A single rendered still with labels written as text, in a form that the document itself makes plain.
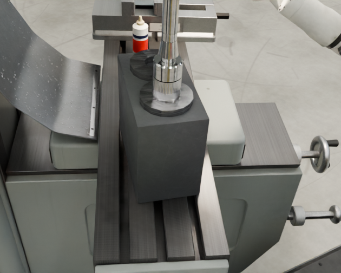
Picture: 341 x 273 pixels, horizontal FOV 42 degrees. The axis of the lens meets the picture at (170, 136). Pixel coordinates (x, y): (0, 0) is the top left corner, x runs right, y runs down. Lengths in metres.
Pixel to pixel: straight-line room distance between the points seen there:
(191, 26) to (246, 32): 2.15
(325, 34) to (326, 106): 1.83
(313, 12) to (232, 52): 2.17
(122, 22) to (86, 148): 0.38
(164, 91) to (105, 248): 0.28
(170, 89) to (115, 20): 0.60
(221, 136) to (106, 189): 0.40
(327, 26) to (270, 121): 0.45
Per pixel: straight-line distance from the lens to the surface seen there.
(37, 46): 1.26
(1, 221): 1.29
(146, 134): 0.72
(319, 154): 1.45
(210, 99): 1.27
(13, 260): 1.42
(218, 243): 0.80
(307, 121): 2.67
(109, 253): 0.78
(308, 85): 2.97
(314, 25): 1.01
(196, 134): 0.74
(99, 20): 1.29
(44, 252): 1.46
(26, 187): 1.23
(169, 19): 0.67
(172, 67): 0.70
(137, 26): 1.18
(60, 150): 1.13
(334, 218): 1.46
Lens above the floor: 1.60
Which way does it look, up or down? 42 degrees down
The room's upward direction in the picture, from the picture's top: 4 degrees clockwise
